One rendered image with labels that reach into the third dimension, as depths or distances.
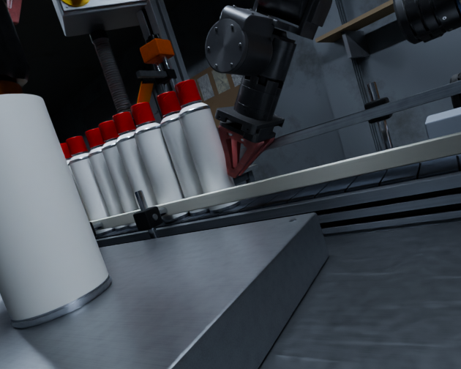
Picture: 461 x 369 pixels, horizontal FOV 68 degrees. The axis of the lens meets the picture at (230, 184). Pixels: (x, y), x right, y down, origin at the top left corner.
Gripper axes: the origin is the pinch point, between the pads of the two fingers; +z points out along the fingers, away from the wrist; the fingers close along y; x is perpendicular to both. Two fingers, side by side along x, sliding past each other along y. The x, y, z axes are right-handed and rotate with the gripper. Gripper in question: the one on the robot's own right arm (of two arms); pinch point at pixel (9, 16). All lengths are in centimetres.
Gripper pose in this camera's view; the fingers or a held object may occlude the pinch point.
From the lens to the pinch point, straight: 51.3
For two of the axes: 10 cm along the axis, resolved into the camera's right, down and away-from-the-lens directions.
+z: 2.9, 9.5, 0.8
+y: 8.0, -2.0, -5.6
